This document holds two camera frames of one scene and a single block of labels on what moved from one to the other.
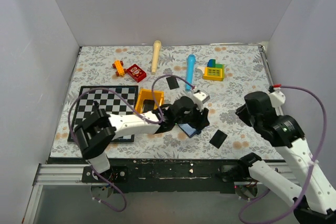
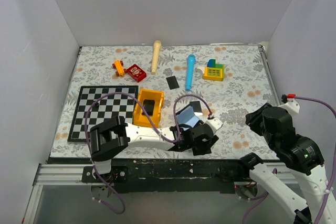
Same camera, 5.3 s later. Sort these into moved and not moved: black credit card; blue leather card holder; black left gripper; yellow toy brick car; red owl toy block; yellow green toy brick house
Moved: black left gripper; blue leather card holder
Not moved: yellow toy brick car; yellow green toy brick house; black credit card; red owl toy block
